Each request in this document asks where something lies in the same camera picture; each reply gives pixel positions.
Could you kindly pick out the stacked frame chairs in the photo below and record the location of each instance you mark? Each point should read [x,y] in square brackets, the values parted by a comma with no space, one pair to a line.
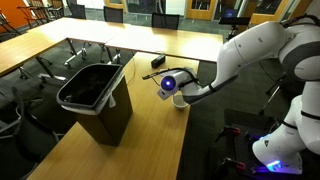
[40,10]

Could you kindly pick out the clear plastic bin liner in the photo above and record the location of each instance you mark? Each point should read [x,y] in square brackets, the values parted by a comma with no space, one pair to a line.
[104,106]

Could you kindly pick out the black office chair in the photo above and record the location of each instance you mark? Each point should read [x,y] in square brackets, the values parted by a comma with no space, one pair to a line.
[23,140]
[113,14]
[165,20]
[77,10]

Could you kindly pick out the black trash bin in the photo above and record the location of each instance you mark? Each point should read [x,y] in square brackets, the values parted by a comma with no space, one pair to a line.
[106,123]

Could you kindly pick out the wooden conference table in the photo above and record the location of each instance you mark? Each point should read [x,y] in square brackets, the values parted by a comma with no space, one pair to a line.
[23,50]
[83,30]
[166,43]

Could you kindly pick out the black laptop on stand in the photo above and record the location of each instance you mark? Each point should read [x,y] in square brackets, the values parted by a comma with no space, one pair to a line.
[235,20]

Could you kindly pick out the orange wooden door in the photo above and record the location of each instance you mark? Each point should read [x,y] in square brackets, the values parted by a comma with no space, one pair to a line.
[201,9]
[268,11]

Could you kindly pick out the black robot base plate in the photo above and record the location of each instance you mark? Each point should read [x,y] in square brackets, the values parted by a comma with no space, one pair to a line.
[243,148]

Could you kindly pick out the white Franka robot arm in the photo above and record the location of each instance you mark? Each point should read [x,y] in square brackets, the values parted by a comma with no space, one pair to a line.
[253,46]

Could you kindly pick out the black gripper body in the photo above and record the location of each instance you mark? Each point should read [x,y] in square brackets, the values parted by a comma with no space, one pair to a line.
[176,91]

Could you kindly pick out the white bowl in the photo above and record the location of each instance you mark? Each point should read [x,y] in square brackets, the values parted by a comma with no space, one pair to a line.
[180,106]

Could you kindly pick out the black power adapter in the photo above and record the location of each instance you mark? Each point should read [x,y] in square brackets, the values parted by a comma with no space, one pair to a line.
[158,61]

